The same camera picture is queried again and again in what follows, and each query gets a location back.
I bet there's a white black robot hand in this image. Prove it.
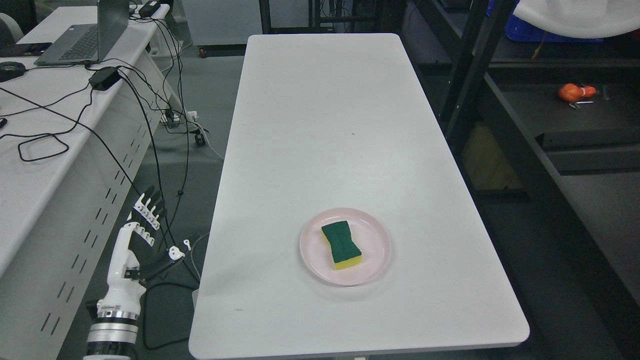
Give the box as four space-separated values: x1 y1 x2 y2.
96 186 195 321

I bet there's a green yellow sponge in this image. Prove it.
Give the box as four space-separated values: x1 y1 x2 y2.
321 220 362 271

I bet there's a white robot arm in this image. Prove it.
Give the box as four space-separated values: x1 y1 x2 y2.
83 309 139 360

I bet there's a black metal shelf rack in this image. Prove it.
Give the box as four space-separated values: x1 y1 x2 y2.
407 0 639 360

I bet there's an orange toy on shelf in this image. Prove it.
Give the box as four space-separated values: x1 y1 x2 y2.
557 83 598 103

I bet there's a white side desk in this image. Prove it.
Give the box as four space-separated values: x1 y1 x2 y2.
0 5 180 360

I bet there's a white power strip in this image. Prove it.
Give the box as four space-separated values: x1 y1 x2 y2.
160 109 200 132

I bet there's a black power adapter brick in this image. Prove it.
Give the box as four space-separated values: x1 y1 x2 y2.
88 66 122 91

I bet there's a grey open laptop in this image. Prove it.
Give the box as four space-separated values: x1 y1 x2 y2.
34 0 130 66

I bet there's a white rectangular table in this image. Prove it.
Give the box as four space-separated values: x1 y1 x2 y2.
189 33 530 360

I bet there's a black computer mouse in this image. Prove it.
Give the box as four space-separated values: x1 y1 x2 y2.
0 61 27 82

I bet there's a pink round plate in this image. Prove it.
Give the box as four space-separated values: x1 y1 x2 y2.
299 207 392 287

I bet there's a blue plastic crate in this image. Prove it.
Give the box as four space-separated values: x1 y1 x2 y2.
504 14 604 43

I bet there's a black looped cable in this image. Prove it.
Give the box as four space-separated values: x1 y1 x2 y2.
0 87 96 163

